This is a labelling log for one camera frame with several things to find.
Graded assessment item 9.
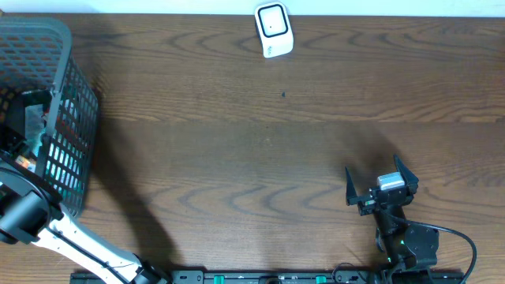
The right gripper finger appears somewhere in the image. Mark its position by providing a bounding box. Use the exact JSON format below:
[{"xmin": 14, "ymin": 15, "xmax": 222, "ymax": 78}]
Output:
[
  {"xmin": 345, "ymin": 167, "xmax": 357, "ymax": 201},
  {"xmin": 394, "ymin": 154, "xmax": 419, "ymax": 193}
]

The orange tissue pack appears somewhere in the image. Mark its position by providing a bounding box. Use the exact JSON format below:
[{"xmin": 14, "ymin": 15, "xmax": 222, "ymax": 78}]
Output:
[{"xmin": 15, "ymin": 155, "xmax": 36, "ymax": 172}]

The green 3M adhesive package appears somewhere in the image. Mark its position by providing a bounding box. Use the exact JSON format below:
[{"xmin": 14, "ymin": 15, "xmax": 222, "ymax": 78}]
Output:
[{"xmin": 21, "ymin": 88, "xmax": 92, "ymax": 194}]

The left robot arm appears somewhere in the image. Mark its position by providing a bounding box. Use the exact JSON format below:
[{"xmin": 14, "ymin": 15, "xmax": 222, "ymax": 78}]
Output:
[{"xmin": 1, "ymin": 134, "xmax": 172, "ymax": 283}]

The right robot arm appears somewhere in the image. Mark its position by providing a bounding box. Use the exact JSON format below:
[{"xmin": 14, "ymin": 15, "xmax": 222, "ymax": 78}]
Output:
[{"xmin": 346, "ymin": 155, "xmax": 439, "ymax": 283}]

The white barcode scanner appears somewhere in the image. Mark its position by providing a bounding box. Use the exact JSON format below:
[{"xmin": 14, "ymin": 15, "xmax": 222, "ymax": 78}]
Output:
[{"xmin": 254, "ymin": 2, "xmax": 294, "ymax": 58}]

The grey plastic mesh basket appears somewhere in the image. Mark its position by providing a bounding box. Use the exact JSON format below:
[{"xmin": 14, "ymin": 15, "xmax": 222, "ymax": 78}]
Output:
[{"xmin": 1, "ymin": 17, "xmax": 99, "ymax": 217}]

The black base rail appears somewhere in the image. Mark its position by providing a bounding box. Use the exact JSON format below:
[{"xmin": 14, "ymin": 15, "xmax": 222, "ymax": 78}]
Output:
[{"xmin": 69, "ymin": 269, "xmax": 466, "ymax": 284}]

